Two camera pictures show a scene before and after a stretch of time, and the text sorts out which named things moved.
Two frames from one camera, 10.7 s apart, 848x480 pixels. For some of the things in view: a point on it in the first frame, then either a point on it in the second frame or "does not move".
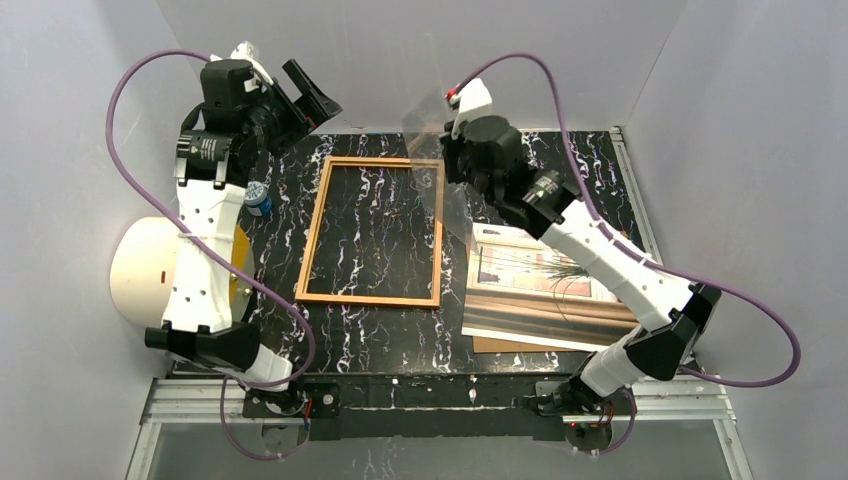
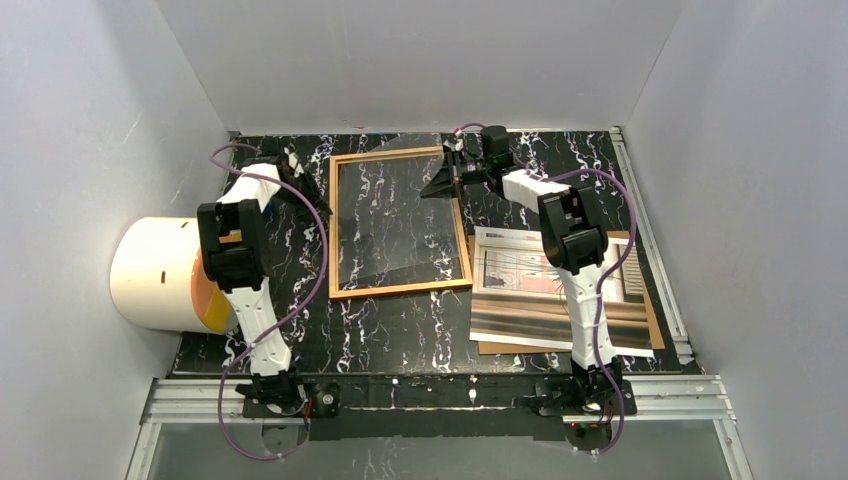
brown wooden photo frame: x=303 y=282 -> x=335 y=291
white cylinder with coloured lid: x=144 y=267 does not move
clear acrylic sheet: x=440 y=213 -> x=393 y=226
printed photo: x=520 y=288 does not move
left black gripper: x=291 y=105 -> x=300 y=177
